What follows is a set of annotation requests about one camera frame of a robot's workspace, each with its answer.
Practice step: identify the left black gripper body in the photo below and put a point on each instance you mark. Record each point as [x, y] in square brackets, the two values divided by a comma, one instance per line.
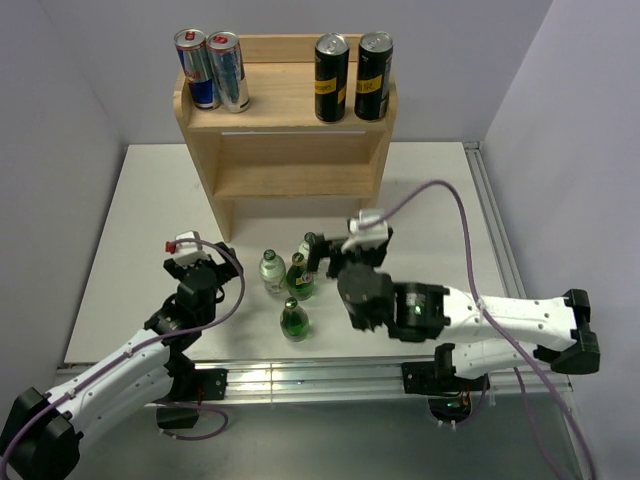
[178, 271]

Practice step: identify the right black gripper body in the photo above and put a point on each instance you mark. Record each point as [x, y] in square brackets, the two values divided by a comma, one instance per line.
[338, 260]

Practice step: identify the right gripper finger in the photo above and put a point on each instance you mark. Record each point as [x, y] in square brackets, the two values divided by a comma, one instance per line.
[324, 256]
[383, 249]

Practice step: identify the clear soda bottle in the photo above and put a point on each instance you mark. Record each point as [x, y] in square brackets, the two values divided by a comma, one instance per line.
[306, 244]
[272, 271]

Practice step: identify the green bottle with label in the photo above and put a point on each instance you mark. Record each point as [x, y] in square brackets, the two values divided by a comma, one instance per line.
[299, 280]

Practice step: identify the dark green glass bottle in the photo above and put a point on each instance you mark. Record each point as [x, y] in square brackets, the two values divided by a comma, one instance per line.
[294, 321]

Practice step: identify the black yellow can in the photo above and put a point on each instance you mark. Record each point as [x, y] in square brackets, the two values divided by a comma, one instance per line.
[375, 52]
[331, 71]

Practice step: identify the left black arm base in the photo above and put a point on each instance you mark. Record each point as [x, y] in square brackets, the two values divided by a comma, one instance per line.
[188, 403]

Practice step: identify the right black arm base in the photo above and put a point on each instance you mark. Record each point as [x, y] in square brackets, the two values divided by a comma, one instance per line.
[452, 400]

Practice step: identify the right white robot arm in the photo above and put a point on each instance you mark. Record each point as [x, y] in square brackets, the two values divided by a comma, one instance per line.
[475, 334]

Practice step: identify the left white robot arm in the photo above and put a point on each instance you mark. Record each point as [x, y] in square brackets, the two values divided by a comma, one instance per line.
[45, 432]

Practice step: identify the wooden two-tier shelf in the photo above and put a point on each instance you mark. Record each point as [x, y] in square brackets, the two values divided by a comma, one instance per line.
[277, 148]

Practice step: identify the silver blue energy can right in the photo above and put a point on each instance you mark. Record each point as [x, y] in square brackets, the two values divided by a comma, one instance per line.
[225, 53]

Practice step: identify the blue silver energy can left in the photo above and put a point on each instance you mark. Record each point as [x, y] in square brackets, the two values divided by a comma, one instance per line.
[190, 45]

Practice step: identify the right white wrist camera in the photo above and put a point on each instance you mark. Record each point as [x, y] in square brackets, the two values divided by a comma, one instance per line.
[366, 231]

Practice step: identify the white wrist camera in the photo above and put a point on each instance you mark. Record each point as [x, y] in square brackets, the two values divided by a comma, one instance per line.
[185, 249]
[366, 231]

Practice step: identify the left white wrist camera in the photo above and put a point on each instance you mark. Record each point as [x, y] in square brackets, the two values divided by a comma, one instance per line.
[185, 249]

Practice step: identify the aluminium front rail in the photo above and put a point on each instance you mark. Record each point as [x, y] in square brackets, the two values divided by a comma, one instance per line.
[313, 380]

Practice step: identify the aluminium side rail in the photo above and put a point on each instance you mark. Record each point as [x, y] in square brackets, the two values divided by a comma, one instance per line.
[513, 286]

